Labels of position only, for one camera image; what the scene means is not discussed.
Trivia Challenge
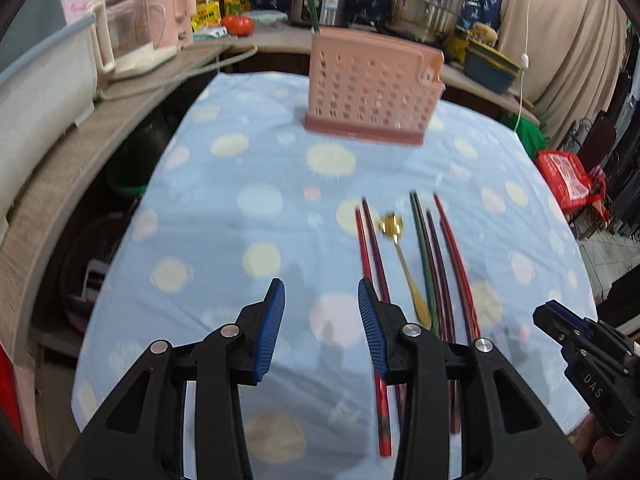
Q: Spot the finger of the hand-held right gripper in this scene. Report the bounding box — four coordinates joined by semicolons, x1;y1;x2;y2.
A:
532;300;598;343

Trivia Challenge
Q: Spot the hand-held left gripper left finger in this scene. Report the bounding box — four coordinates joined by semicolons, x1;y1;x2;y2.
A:
59;278;286;480

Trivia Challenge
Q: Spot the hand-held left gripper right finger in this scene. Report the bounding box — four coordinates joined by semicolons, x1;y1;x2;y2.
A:
357;277;586;480

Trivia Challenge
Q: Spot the gold flower spoon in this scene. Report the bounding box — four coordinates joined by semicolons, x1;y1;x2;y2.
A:
379;214;432;326

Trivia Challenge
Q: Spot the dark red chopstick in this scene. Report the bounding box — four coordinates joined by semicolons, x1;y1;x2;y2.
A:
426;210;461;435
361;198;407;413

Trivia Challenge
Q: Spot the pink utensil basket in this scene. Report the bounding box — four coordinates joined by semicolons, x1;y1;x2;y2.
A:
303;29;445;148

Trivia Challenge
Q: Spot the person's right hand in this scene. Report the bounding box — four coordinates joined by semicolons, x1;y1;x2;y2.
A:
575;417;623;467

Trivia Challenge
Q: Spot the blue dotted tablecloth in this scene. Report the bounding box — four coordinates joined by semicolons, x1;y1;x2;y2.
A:
71;72;598;480

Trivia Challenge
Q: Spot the red bag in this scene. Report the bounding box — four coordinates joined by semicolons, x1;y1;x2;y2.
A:
536;150;609;217

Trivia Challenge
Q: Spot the black metal chair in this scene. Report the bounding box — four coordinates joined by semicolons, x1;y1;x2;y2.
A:
575;115;640;238

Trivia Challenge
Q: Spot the green bag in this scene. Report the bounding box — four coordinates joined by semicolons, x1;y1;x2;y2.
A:
515;110;549;157

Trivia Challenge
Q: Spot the beige curtain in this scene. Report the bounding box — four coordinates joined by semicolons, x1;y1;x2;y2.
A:
500;0;632;147

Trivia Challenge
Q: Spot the tan sponge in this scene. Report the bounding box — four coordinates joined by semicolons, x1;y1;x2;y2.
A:
467;22;499;45

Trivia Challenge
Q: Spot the red tomato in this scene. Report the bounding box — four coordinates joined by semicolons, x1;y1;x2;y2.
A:
221;15;255;37

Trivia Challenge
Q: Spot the yellow food packet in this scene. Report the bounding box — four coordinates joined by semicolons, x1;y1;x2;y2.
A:
191;2;222;31

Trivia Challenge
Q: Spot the white and blue plastic tub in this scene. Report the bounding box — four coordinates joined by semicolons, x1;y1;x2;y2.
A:
0;12;99;233

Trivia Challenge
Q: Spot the large steel pot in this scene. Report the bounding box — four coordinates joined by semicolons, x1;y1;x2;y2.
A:
390;0;469;44

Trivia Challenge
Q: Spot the pink kitchen appliance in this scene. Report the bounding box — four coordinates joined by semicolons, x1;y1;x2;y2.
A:
145;0;197;49

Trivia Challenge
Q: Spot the white cable with switch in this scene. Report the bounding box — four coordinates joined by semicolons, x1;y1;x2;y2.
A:
510;0;534;132

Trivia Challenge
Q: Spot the glass kettle with white handle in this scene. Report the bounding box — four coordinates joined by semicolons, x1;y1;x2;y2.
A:
91;0;179;82

